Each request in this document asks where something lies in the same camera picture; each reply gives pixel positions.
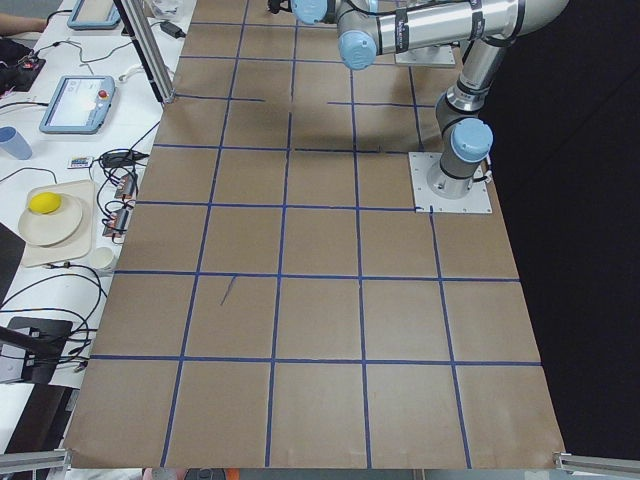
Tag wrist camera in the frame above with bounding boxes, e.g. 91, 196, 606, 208
267, 0, 292, 14

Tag circuit board module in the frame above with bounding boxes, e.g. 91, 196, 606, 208
114, 172, 138, 200
102, 208, 130, 239

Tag white paper cup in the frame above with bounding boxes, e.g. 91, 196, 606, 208
89, 247, 118, 274

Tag beige tray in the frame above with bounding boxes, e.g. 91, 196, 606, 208
18, 180, 96, 268

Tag light blue cup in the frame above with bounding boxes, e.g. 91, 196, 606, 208
0, 126, 32, 160

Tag blue teach pendant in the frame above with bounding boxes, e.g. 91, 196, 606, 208
67, 0, 120, 30
39, 75, 116, 135

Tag yellow lemon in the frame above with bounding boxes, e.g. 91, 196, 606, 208
28, 192, 62, 215

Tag small colourful card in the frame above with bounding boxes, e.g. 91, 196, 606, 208
67, 156, 94, 170

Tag black stand base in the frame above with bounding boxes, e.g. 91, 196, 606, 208
1, 316, 73, 385

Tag aluminium frame post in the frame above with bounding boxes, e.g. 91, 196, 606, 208
113, 0, 175, 104

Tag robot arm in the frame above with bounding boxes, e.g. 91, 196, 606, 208
268, 0, 567, 200

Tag black power adapter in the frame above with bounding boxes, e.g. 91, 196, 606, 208
160, 20, 186, 39

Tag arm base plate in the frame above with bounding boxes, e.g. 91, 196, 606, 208
408, 152, 492, 215
394, 45, 456, 68

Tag beige plate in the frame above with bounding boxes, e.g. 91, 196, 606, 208
18, 195, 83, 246

